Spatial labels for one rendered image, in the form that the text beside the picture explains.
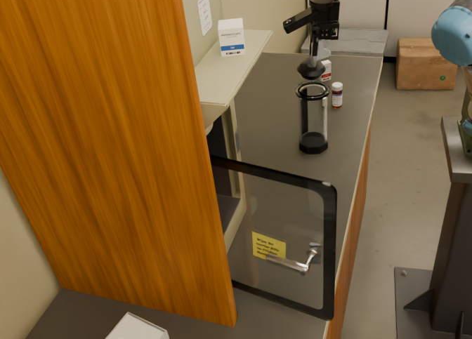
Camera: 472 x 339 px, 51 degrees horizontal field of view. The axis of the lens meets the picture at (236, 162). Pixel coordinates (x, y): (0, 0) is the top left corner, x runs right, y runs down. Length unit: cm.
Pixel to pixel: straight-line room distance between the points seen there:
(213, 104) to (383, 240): 193
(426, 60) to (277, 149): 228
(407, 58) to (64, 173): 308
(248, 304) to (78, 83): 68
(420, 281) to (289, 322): 138
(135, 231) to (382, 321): 153
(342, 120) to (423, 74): 209
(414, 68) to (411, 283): 184
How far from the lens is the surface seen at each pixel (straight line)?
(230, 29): 102
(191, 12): 101
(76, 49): 86
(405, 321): 239
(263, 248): 107
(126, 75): 83
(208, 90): 93
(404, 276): 254
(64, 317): 137
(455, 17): 112
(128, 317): 126
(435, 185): 307
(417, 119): 361
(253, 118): 188
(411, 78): 390
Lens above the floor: 196
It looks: 37 degrees down
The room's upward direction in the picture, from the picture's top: 8 degrees counter-clockwise
